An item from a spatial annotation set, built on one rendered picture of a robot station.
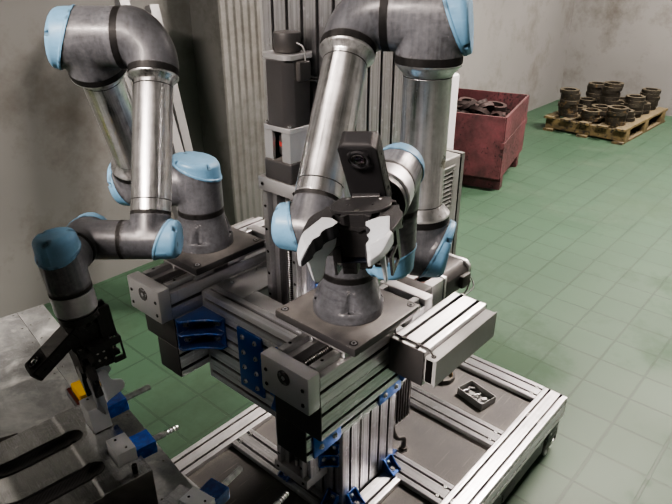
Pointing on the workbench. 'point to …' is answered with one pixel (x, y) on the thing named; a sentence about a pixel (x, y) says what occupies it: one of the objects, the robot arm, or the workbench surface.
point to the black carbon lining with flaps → (57, 480)
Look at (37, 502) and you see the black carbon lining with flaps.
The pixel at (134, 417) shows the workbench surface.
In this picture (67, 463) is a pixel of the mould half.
